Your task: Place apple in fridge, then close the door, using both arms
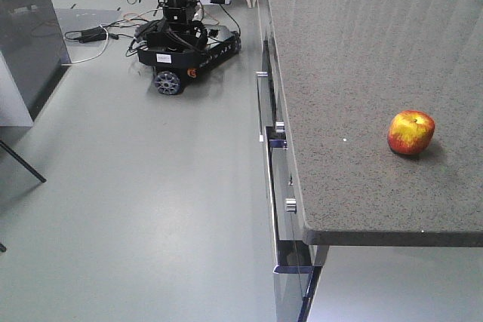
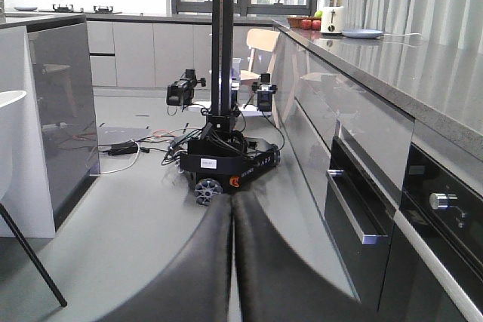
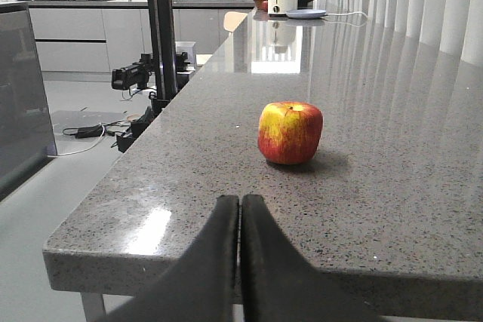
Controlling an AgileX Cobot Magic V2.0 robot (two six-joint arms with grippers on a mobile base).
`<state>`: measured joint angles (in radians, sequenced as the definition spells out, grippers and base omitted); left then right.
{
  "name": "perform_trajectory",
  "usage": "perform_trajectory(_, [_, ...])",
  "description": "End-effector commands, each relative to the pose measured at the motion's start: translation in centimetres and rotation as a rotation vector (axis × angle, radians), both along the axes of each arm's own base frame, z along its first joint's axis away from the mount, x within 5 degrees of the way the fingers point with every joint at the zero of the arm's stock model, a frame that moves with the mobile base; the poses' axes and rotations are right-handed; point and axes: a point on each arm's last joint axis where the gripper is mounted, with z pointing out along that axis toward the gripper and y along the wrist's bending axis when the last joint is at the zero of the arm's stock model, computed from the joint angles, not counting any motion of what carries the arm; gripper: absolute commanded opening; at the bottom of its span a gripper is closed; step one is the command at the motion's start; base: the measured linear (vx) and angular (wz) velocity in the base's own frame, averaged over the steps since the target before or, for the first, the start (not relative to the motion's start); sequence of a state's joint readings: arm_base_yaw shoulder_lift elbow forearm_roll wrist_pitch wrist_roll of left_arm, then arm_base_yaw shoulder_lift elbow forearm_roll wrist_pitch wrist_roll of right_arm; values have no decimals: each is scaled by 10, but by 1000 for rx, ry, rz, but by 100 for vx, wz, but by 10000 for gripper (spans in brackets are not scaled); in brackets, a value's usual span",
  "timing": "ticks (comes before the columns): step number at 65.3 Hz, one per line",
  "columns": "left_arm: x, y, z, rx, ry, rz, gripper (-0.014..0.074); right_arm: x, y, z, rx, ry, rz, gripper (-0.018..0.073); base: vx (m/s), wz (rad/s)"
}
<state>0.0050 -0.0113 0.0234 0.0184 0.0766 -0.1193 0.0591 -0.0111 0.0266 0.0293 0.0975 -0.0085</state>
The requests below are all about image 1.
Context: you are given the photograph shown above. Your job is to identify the black power adapter with cable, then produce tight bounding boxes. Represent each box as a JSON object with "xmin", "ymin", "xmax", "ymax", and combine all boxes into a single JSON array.
[{"xmin": 64, "ymin": 26, "xmax": 119, "ymax": 44}]

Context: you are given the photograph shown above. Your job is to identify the grey cabinet at left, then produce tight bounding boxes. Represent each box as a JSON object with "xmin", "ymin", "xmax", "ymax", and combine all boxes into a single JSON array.
[{"xmin": 1, "ymin": 0, "xmax": 69, "ymax": 127}]

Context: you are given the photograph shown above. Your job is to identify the black metal chair leg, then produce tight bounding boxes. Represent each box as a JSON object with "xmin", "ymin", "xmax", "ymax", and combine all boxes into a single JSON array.
[{"xmin": 0, "ymin": 140, "xmax": 47, "ymax": 183}]

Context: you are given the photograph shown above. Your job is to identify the red yellow apple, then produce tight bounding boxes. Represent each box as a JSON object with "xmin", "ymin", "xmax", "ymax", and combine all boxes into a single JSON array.
[{"xmin": 387, "ymin": 110, "xmax": 435, "ymax": 156}]

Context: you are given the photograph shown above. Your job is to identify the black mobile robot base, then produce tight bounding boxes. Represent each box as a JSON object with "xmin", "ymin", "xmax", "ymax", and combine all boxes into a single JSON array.
[{"xmin": 131, "ymin": 0, "xmax": 242, "ymax": 95}]

